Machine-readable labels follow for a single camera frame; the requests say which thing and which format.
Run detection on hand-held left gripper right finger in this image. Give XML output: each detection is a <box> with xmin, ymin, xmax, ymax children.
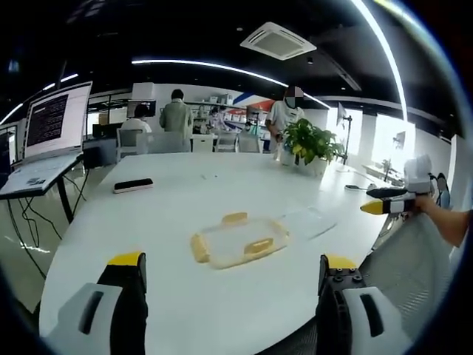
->
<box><xmin>315</xmin><ymin>253</ymin><xmax>413</xmax><ymax>355</ymax></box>

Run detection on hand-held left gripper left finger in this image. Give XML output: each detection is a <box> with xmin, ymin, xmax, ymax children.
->
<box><xmin>43</xmin><ymin>251</ymin><xmax>149</xmax><ymax>355</ymax></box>

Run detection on clear container lid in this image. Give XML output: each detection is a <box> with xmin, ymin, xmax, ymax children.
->
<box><xmin>190</xmin><ymin>212</ymin><xmax>290</xmax><ymax>270</ymax></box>

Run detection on person's right hand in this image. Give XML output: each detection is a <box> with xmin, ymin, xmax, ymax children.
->
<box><xmin>413</xmin><ymin>194</ymin><xmax>439</xmax><ymax>217</ymax></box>

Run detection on dark office chair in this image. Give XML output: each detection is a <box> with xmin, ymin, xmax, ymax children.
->
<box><xmin>435</xmin><ymin>172</ymin><xmax>452</xmax><ymax>209</ymax></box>

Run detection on clear plastic lid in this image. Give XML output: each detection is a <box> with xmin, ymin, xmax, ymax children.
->
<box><xmin>281</xmin><ymin>207</ymin><xmax>338</xmax><ymax>240</ymax></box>

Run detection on green potted plant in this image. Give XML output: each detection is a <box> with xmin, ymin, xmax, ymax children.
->
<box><xmin>279</xmin><ymin>118</ymin><xmax>345</xmax><ymax>177</ymax></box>

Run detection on long ceiling light strip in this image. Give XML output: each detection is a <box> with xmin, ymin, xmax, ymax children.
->
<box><xmin>350</xmin><ymin>0</ymin><xmax>409</xmax><ymax>121</ymax></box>

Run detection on black-legged laptop stand table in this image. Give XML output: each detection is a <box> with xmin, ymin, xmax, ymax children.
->
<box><xmin>0</xmin><ymin>153</ymin><xmax>86</xmax><ymax>225</ymax></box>

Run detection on black and white board eraser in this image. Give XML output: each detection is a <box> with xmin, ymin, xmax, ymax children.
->
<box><xmin>112</xmin><ymin>177</ymin><xmax>154</xmax><ymax>195</ymax></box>

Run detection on white ceiling air conditioner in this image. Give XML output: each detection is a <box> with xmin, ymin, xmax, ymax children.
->
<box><xmin>239</xmin><ymin>21</ymin><xmax>319</xmax><ymax>61</ymax></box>

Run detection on white laptop with dark screen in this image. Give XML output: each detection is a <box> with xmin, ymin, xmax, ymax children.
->
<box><xmin>0</xmin><ymin>81</ymin><xmax>93</xmax><ymax>194</ymax></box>

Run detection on curved ceiling light strip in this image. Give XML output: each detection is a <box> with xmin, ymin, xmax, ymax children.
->
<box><xmin>131</xmin><ymin>58</ymin><xmax>332</xmax><ymax>109</ymax></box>

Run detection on black cable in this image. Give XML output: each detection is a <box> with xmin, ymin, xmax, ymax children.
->
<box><xmin>6</xmin><ymin>173</ymin><xmax>90</xmax><ymax>280</ymax></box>

